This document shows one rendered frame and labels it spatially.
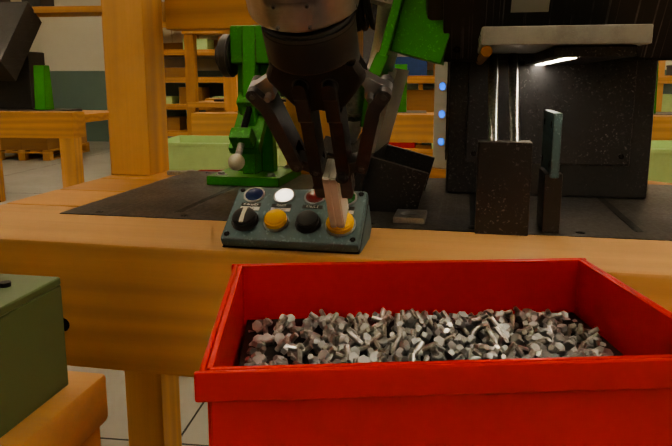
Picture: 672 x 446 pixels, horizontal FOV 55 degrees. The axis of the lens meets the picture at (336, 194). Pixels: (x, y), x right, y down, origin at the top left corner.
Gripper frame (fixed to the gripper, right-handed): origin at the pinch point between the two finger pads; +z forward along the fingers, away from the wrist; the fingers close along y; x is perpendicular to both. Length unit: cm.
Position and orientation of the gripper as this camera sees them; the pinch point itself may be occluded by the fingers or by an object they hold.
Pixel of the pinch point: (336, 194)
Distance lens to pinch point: 63.9
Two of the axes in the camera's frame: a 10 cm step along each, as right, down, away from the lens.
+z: 1.1, 7.1, 7.0
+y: 9.8, 0.3, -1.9
